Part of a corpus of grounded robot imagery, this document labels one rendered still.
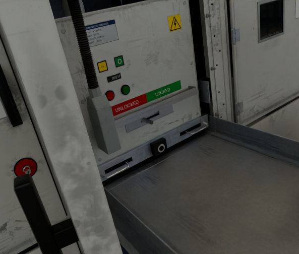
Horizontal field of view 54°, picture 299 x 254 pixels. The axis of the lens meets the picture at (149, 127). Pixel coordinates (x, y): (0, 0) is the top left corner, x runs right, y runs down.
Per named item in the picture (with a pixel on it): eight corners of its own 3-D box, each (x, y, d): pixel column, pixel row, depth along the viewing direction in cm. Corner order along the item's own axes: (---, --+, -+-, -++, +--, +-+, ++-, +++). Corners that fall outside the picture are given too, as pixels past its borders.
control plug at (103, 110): (122, 148, 89) (109, 94, 81) (108, 155, 86) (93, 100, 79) (110, 141, 95) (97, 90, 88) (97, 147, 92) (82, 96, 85)
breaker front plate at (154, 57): (202, 119, 120) (189, -6, 101) (99, 170, 98) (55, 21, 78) (200, 118, 121) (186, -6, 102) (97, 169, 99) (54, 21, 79)
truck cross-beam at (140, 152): (208, 126, 123) (207, 113, 121) (95, 185, 98) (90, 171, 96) (200, 124, 127) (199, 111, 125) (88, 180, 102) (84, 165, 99)
